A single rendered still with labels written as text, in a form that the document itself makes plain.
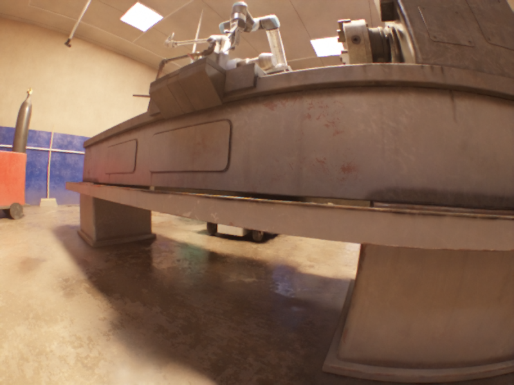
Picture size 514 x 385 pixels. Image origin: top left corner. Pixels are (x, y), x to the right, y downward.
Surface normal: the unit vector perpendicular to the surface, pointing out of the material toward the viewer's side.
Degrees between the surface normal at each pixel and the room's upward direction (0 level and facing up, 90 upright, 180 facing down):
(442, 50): 90
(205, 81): 141
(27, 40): 90
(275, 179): 90
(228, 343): 0
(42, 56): 90
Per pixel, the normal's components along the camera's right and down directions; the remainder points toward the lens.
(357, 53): -0.37, 0.71
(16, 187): 0.99, 0.05
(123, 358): 0.05, -1.00
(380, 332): -0.48, 0.00
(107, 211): 0.87, 0.06
